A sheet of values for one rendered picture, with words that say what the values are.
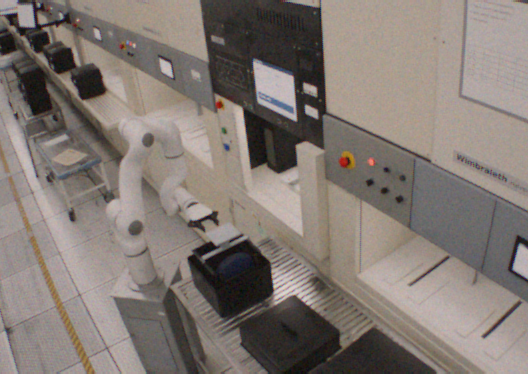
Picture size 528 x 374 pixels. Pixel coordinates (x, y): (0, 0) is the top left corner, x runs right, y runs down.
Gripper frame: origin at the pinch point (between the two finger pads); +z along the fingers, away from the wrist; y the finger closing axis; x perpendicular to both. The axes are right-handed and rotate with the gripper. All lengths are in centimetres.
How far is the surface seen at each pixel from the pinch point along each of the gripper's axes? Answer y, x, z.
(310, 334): -6, -20, 62
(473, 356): -43, -19, 111
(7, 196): 89, -106, -320
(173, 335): 30, -56, -3
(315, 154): -35, 35, 32
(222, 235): 0.7, 2.7, 13.5
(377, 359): -9, -5, 95
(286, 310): -6, -20, 46
